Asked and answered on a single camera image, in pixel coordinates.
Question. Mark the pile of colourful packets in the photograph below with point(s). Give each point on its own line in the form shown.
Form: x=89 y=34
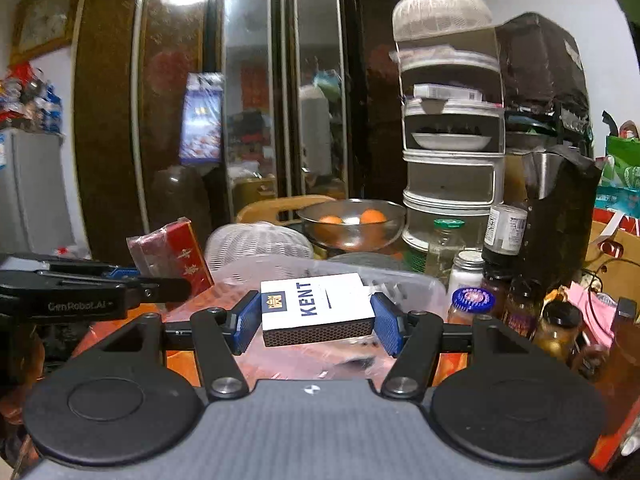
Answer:
x=27 y=97

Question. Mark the silver lid white jar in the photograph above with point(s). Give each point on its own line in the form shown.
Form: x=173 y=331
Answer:
x=466 y=272

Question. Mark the white cigarette pack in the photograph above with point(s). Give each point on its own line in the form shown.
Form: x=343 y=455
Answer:
x=315 y=310

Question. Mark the cardboard box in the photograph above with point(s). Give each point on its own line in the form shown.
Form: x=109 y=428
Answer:
x=612 y=245

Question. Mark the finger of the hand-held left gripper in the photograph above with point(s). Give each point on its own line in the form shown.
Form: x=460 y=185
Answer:
x=160 y=290
x=120 y=272

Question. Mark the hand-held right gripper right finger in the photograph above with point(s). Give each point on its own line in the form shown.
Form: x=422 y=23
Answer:
x=384 y=321

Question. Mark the grey refrigerator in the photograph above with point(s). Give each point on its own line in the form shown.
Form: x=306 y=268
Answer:
x=30 y=190

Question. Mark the blue lid jar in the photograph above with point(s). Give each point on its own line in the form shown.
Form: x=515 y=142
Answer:
x=470 y=302

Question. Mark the tiered white food cabinet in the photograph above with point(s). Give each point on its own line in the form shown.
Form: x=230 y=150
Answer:
x=450 y=110

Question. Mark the dark wooden wardrobe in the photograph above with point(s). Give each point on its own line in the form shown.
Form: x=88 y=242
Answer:
x=250 y=85

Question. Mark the clear plastic container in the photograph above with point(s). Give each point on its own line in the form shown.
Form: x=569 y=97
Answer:
x=400 y=280

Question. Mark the pink cloth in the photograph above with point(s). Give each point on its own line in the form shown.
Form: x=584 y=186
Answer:
x=592 y=305

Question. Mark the red cigarette carton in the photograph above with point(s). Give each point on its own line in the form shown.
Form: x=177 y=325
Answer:
x=175 y=255

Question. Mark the white plate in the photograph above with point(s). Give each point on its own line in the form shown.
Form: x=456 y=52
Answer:
x=450 y=141

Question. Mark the framed wall picture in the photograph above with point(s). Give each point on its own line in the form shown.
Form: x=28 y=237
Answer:
x=44 y=22

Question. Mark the orange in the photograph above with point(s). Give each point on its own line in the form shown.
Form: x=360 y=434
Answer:
x=330 y=220
x=373 y=216

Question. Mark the blue hanging bag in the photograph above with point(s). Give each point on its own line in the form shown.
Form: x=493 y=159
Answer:
x=201 y=120

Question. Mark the green bag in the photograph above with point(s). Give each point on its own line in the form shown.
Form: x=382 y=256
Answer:
x=620 y=170

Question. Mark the green lid glass jar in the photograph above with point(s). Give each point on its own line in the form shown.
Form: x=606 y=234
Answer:
x=446 y=245

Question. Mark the white label dark bottle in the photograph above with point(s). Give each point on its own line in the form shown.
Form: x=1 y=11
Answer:
x=506 y=232

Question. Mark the metal bowl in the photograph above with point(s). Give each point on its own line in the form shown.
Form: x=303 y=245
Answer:
x=352 y=237

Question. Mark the dark sauce bottle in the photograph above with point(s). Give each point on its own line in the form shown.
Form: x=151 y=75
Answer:
x=522 y=305

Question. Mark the white mesh food cover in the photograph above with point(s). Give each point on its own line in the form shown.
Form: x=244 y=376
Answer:
x=257 y=247

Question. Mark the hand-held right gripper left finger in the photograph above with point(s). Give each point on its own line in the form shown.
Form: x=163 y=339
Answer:
x=247 y=321

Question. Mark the black covered appliance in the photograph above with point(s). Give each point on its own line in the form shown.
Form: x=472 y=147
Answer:
x=550 y=135

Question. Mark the black lid amber jar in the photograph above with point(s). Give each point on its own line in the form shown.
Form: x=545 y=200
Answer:
x=557 y=330

